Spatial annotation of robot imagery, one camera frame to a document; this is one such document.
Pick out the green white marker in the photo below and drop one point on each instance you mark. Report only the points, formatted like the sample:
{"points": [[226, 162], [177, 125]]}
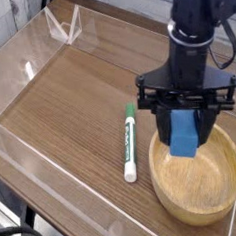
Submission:
{"points": [[130, 143]]}

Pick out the brown wooden bowl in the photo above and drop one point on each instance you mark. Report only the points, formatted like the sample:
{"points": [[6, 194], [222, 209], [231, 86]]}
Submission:
{"points": [[198, 190]]}

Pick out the clear acrylic front wall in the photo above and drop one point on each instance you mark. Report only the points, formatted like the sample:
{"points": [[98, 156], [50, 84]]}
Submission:
{"points": [[76, 158]]}

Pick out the blue block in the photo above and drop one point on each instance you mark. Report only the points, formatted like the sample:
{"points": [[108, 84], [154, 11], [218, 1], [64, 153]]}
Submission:
{"points": [[184, 138]]}

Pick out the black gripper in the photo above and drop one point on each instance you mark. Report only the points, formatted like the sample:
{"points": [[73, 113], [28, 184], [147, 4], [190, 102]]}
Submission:
{"points": [[157, 94]]}

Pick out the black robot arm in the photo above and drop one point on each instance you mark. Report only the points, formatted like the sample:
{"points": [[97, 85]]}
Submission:
{"points": [[191, 32]]}

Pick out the clear acrylic corner bracket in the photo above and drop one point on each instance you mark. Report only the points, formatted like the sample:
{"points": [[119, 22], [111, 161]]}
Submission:
{"points": [[63, 31]]}

